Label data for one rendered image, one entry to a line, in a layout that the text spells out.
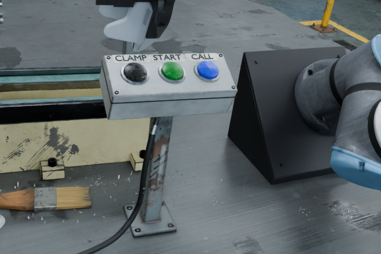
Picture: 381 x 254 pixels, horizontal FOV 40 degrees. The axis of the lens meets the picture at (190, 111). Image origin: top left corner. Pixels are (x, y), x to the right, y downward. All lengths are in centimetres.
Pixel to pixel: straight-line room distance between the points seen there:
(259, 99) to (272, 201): 19
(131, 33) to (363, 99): 42
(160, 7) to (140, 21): 5
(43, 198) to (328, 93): 52
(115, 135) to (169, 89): 28
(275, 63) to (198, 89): 37
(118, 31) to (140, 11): 4
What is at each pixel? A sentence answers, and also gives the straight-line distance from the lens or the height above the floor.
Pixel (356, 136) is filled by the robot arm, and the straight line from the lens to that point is 82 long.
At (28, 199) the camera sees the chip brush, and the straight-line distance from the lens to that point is 86.
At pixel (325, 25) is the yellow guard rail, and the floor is 4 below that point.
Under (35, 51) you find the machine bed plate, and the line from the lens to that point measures 139.
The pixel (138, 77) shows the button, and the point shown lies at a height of 107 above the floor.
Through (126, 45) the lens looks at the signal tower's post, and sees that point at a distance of 125.
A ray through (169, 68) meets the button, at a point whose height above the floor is 107.
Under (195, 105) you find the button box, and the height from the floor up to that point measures 103.
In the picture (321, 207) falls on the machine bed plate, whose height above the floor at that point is 80.
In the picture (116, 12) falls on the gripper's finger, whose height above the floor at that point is 115.
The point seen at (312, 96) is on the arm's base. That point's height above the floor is 94.
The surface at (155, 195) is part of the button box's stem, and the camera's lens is 79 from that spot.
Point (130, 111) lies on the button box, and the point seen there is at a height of 102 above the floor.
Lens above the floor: 135
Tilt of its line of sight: 28 degrees down
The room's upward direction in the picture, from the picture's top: 8 degrees clockwise
